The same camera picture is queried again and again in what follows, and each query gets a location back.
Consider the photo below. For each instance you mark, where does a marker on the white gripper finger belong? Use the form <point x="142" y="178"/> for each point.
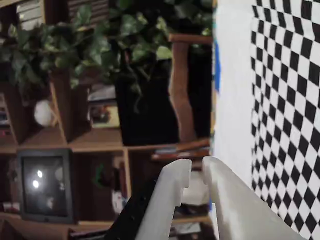
<point x="232" y="205"/>

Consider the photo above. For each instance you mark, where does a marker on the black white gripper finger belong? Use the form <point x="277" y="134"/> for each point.
<point x="170" y="190"/>

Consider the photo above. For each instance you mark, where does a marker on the small green figurine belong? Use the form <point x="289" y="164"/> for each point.
<point x="99" y="175"/>

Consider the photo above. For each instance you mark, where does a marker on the wooden shelf unit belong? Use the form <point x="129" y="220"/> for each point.
<point x="100" y="140"/>

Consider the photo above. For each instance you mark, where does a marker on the wooden chair back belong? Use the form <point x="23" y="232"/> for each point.
<point x="180" y="100"/>

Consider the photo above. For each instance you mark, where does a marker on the small framed photo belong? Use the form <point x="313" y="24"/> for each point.
<point x="105" y="115"/>

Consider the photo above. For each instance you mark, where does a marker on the black framed dark screen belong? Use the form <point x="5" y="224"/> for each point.
<point x="45" y="175"/>

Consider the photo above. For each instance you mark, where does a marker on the blue tape piece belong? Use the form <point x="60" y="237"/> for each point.
<point x="217" y="70"/>

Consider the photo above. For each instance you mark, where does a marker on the black white checkered table sheet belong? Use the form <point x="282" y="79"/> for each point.
<point x="237" y="75"/>

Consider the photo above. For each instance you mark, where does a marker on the white round ornament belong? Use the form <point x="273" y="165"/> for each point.
<point x="43" y="112"/>

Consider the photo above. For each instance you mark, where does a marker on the green leafy plant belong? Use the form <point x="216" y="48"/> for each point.
<point x="62" y="45"/>

